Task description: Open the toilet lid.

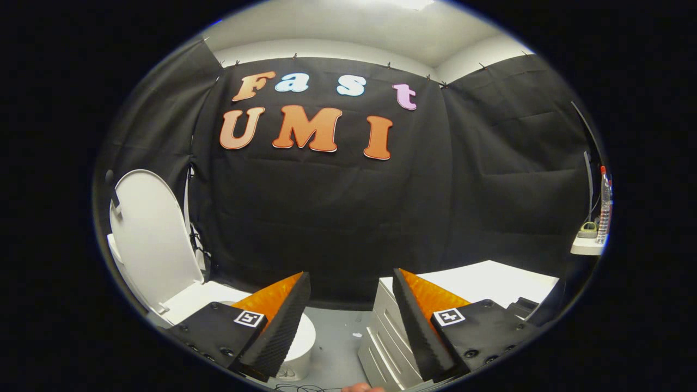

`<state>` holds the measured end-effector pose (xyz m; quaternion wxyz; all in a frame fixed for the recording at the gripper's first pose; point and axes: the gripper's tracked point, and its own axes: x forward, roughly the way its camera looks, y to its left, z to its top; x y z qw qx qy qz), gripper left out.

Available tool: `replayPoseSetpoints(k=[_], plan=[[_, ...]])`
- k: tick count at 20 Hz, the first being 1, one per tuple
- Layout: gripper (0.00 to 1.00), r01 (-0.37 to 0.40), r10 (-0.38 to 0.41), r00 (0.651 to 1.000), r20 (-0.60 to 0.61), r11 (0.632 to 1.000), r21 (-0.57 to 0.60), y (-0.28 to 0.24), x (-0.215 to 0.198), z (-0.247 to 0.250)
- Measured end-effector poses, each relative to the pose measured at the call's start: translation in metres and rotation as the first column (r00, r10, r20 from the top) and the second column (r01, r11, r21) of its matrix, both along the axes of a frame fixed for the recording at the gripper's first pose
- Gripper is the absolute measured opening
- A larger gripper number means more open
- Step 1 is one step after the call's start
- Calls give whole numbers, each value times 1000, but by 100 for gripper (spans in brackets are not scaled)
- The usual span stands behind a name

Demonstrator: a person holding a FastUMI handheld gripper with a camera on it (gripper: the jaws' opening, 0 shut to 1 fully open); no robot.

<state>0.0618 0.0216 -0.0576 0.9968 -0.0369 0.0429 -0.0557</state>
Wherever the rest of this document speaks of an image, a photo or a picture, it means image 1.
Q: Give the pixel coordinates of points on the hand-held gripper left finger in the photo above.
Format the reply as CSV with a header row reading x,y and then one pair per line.
x,y
283,326

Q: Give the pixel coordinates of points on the black backdrop cloth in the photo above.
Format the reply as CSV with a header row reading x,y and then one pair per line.
x,y
337,218

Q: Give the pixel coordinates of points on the white toilet lid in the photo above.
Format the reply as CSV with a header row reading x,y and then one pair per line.
x,y
152,239

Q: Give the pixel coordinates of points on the white toilet body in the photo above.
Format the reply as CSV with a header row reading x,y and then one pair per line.
x,y
299,362

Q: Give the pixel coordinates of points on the clear bottle red cap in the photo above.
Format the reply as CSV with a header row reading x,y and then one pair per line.
x,y
605,207

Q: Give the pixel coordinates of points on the white drawer cabinet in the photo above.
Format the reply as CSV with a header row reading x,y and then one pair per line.
x,y
490,280

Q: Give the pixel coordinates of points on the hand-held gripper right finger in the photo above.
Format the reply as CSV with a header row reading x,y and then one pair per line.
x,y
416,326

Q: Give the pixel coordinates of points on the small white shelf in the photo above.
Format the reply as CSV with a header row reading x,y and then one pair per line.
x,y
587,247

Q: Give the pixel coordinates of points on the thin black curved rod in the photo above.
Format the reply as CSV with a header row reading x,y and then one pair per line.
x,y
589,129

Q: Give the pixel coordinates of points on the black tripod stand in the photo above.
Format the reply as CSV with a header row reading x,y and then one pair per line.
x,y
195,239

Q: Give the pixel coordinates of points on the green tape roll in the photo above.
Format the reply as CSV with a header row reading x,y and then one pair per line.
x,y
588,230

